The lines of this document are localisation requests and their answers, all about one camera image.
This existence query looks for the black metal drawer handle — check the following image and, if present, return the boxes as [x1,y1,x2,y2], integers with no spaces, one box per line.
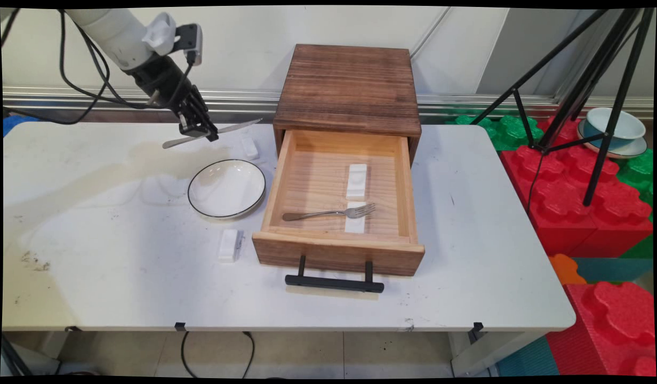
[285,255,385,294]

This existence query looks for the black camera tripod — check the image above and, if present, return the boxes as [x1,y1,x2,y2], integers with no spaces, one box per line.
[470,8,656,207]

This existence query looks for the pale blue rimmed saucer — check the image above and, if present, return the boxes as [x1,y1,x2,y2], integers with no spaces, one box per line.
[576,120,649,159]

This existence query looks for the black grey wrist camera box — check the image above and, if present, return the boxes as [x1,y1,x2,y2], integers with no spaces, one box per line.
[174,23,204,66]

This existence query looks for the white plate with black rim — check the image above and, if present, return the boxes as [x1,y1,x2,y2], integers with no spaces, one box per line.
[188,159,267,220]

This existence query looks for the silver metal fork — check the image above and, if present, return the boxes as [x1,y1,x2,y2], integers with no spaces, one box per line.
[283,202,376,222]

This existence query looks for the dark wooden cabinet box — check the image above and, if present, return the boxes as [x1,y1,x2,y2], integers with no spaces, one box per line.
[273,44,422,166]

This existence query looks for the red foam building block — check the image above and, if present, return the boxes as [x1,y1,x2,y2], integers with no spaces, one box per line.
[499,115,654,258]
[546,281,657,377]

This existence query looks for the blue cloth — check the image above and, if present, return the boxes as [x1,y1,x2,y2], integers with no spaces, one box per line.
[3,115,38,137]

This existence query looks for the white table leg frame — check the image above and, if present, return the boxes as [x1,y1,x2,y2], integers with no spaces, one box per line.
[448,331,548,377]

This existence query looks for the pale blue white bowl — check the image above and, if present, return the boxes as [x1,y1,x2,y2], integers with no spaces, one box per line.
[583,107,647,150]

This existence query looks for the green foam building block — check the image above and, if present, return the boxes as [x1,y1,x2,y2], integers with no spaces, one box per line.
[616,148,654,206]
[446,115,545,151]

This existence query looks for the light wooden drawer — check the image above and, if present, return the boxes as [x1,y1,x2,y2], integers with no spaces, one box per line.
[252,130,426,277]

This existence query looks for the teal foam floor mat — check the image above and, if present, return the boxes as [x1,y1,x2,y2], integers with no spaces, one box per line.
[573,258,654,283]

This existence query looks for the white ribbed camera mount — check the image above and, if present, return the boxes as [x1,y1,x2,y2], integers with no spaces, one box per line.
[142,13,178,57]

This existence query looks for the black cable under table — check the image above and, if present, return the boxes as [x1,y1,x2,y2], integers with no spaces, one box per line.
[180,331,255,378]

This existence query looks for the silver metal wall rail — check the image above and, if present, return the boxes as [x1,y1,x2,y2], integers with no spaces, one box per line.
[3,86,654,122]

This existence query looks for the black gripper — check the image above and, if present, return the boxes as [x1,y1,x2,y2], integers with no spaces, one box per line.
[126,53,220,142]

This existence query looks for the silver serrated table knife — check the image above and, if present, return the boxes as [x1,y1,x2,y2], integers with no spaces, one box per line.
[162,118,263,150]

